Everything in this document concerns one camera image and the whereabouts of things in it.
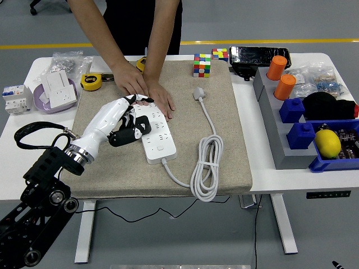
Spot yellow lemon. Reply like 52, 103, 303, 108
314, 129, 342, 160

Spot long grey peg base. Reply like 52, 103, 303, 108
257, 84, 319, 171

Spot person's left hand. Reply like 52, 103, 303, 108
144, 79, 176, 122

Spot black table control panel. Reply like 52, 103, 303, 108
306, 190, 352, 200

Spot black hanging cable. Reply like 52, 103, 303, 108
254, 194, 264, 269

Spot white table leg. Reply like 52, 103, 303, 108
270, 194, 298, 255
74, 200, 98, 264

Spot black holder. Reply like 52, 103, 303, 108
229, 64, 257, 82

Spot person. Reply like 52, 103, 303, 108
103, 0, 183, 56

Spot person's right hand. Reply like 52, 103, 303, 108
112, 61, 151, 106

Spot grey under-table box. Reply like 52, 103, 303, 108
238, 194, 263, 210

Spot white wall socket panel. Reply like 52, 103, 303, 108
48, 84, 78, 109

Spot large Rubik's cube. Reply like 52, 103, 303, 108
192, 53, 213, 78

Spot clear bag of screws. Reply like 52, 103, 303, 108
49, 50, 93, 82

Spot thin black adapter cord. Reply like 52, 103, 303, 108
74, 195, 231, 224

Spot small grey peg base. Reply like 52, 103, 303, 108
252, 67, 281, 103

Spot orange cylinder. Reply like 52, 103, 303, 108
274, 73, 297, 101
266, 55, 288, 81

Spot blue block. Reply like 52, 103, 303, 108
286, 122, 317, 151
279, 97, 306, 124

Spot white wall switch plate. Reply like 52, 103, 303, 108
89, 55, 112, 73

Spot clear bag of small parts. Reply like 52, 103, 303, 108
286, 67, 309, 98

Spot black office chair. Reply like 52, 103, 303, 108
29, 0, 72, 16

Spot blue storage bin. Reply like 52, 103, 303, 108
308, 119, 359, 174

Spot large yellow tape measure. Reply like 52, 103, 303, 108
80, 73, 103, 92

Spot white power strip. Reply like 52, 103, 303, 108
134, 102, 177, 165

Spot white power strip cable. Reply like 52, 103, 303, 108
160, 86, 224, 202

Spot black plug adapter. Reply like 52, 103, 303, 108
131, 115, 152, 138

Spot purple bowl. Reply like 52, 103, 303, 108
33, 77, 78, 115

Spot small Rubik's cube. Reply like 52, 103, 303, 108
211, 48, 229, 63

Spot white switch panel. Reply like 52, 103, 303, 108
40, 69, 71, 98

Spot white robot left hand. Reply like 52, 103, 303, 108
68, 94, 155, 164

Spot black foil wrapped box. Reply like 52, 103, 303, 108
229, 45, 292, 70

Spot black cloth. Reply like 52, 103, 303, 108
302, 91, 357, 121

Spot white circuit breaker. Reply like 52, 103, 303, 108
2, 84, 34, 115

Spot beige mat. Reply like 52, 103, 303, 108
60, 59, 253, 200

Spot clear bag of resistors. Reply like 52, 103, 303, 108
305, 62, 351, 99

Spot dark capacitors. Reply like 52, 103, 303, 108
336, 127, 359, 160

